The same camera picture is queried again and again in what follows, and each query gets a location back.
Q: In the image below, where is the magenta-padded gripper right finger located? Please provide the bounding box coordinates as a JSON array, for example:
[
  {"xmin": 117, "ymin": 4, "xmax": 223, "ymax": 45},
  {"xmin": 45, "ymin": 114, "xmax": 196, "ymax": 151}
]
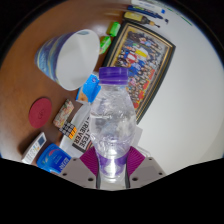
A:
[{"xmin": 125, "ymin": 146, "xmax": 167, "ymax": 190}]

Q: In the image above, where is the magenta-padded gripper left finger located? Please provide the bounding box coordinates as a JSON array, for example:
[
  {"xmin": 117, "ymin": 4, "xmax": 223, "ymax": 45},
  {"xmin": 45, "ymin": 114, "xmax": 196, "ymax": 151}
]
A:
[{"xmin": 59, "ymin": 146, "xmax": 101, "ymax": 190}]

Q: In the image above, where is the clear purple-capped water bottle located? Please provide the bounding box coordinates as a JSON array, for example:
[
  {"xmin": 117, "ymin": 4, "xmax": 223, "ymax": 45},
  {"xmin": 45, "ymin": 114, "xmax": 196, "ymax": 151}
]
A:
[{"xmin": 88, "ymin": 66, "xmax": 138, "ymax": 184}]

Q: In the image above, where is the blue detergent bottle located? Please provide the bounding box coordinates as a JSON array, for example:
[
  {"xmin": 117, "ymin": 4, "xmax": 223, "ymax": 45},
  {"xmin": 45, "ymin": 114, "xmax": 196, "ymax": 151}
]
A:
[{"xmin": 36, "ymin": 143, "xmax": 72, "ymax": 175}]

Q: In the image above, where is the small puzzle cube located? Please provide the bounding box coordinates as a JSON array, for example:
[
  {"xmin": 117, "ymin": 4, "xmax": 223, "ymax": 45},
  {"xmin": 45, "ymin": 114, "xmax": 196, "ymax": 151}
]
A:
[{"xmin": 59, "ymin": 120, "xmax": 78, "ymax": 140}]

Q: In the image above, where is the white remote control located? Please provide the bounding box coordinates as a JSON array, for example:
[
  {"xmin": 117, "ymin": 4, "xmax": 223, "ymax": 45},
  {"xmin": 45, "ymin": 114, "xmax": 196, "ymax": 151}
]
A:
[{"xmin": 21, "ymin": 131, "xmax": 47, "ymax": 165}]

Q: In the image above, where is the small floral patterned box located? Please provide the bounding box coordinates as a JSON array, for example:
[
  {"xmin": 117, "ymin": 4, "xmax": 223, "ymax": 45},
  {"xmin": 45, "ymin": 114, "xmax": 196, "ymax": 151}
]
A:
[{"xmin": 52, "ymin": 98, "xmax": 75, "ymax": 129}]

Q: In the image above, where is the flat round red coaster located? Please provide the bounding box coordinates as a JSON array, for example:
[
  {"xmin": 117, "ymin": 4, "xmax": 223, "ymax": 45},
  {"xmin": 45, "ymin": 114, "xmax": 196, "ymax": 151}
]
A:
[{"xmin": 27, "ymin": 96, "xmax": 53, "ymax": 130}]

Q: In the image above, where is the blue patterned paper cup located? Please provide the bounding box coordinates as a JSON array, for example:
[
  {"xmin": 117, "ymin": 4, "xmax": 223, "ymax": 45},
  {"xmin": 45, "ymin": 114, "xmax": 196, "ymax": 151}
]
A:
[{"xmin": 34, "ymin": 28, "xmax": 101, "ymax": 92}]

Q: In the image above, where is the dark-framed group photo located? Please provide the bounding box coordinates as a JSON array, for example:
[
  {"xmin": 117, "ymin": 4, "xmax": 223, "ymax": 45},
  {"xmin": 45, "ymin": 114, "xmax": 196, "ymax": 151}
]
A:
[{"xmin": 101, "ymin": 20, "xmax": 177, "ymax": 125}]

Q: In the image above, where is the yellow-labelled dark pump bottle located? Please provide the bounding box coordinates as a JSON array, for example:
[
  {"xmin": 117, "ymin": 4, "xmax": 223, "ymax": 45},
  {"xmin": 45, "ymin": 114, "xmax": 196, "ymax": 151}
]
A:
[{"xmin": 123, "ymin": 10, "xmax": 161, "ymax": 28}]

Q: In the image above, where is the white bottle with blue cap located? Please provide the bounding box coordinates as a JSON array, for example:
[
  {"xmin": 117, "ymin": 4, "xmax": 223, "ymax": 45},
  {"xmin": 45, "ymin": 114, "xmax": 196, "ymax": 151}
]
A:
[{"xmin": 130, "ymin": 0, "xmax": 167, "ymax": 14}]

